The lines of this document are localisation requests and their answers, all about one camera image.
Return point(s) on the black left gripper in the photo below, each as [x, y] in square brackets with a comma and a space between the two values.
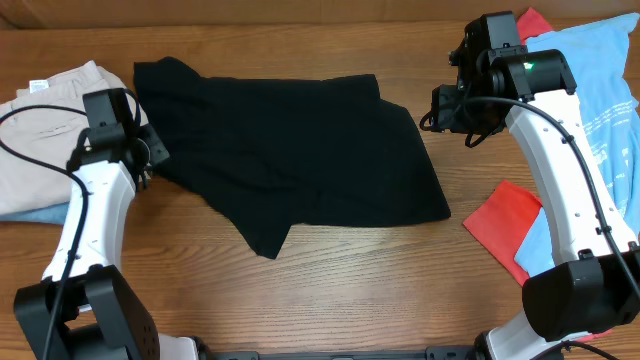
[149, 135]

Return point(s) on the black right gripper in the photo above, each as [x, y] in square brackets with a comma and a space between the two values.
[444, 120]

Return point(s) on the black t-shirt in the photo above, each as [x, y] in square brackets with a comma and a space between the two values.
[269, 154]

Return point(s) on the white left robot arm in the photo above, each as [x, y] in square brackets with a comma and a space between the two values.
[83, 308]

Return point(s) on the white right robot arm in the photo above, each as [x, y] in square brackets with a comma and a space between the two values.
[593, 285]

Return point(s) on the beige folded trousers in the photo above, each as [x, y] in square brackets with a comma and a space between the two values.
[46, 135]

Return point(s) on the blue denim jeans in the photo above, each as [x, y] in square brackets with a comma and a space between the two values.
[54, 214]

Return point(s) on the red t-shirt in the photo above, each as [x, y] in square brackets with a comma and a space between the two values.
[512, 226]

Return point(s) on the light blue t-shirt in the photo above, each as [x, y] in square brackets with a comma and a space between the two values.
[597, 54]

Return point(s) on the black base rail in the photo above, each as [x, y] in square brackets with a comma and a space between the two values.
[430, 353]

